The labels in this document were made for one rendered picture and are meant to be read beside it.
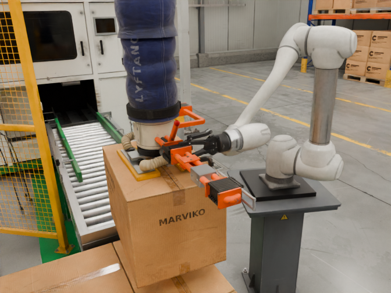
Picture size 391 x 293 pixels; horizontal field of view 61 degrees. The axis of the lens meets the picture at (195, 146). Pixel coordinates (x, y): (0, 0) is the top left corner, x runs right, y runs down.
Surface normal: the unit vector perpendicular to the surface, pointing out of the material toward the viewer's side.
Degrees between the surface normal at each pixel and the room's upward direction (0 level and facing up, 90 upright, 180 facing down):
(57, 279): 0
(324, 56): 98
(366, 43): 92
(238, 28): 90
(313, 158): 90
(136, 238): 90
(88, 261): 0
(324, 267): 0
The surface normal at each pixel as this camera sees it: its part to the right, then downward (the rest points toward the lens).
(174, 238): 0.39, 0.33
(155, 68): 0.20, 0.04
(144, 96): -0.20, 0.17
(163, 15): 0.65, 0.41
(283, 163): -0.54, 0.29
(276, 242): 0.13, 0.36
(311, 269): -0.03, -0.93
